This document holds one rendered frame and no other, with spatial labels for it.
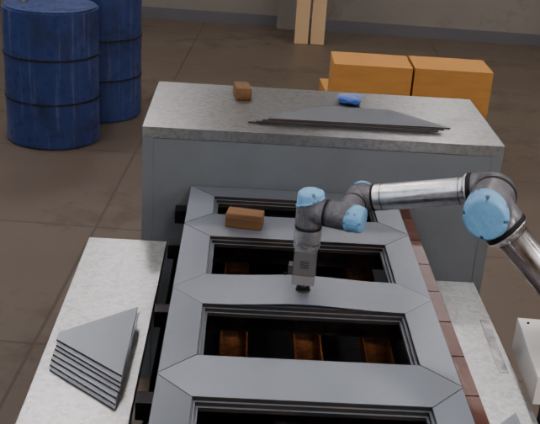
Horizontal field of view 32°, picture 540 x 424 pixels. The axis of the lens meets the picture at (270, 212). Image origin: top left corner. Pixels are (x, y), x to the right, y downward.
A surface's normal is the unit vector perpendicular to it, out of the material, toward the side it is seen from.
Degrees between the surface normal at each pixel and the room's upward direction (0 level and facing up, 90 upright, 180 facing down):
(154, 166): 90
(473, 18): 90
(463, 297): 0
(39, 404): 0
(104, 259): 0
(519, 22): 90
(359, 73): 90
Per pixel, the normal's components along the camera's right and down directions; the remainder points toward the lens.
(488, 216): -0.46, 0.29
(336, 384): 0.07, -0.92
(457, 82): -0.01, 0.39
